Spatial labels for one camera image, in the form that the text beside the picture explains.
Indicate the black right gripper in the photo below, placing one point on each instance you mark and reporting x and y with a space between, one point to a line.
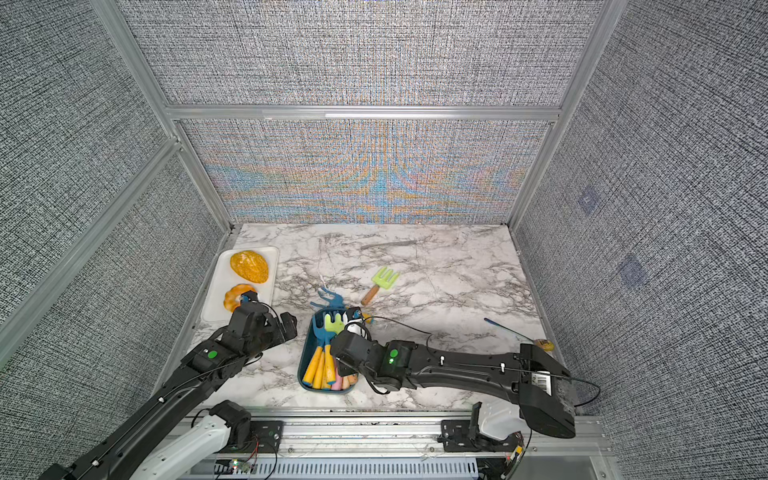
344 370

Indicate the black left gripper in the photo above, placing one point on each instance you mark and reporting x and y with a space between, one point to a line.
280 334

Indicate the lime rake brown wood handle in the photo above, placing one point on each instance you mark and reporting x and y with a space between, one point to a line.
333 323

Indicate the lime trowel brown wood handle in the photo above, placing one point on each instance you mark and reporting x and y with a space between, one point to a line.
384 279

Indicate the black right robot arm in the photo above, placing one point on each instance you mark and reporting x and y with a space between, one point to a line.
530 378

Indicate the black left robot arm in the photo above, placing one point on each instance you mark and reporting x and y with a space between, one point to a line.
254 327

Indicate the teal plastic storage box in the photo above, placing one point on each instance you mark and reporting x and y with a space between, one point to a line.
312 360

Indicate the white rectangular tray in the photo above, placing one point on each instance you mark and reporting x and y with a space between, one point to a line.
225 278

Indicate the oval yellow bread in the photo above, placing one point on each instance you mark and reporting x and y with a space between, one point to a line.
250 265

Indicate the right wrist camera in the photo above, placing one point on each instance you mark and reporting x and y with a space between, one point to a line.
356 322

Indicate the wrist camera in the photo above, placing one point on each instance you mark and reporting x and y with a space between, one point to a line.
356 322
249 296

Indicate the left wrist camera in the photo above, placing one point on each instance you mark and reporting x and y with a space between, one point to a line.
249 296

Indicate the glazed ring donut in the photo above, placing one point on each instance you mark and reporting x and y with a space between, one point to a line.
234 297

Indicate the aluminium front rail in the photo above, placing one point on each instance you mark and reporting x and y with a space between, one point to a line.
316 433

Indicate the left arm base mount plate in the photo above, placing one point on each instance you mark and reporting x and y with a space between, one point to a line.
264 435

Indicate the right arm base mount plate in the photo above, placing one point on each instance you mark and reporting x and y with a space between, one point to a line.
461 436

